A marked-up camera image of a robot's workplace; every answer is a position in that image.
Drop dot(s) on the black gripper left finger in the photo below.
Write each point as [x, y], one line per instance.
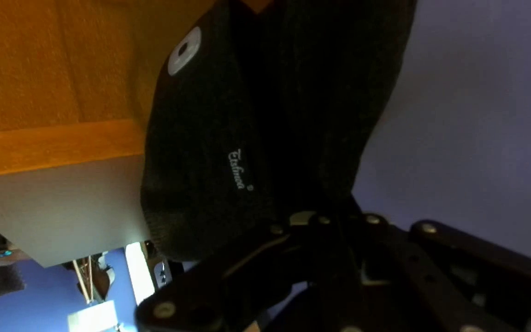
[216, 289]

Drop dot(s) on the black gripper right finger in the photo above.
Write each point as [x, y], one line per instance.
[437, 278]

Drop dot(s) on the black head sock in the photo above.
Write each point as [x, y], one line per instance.
[229, 123]

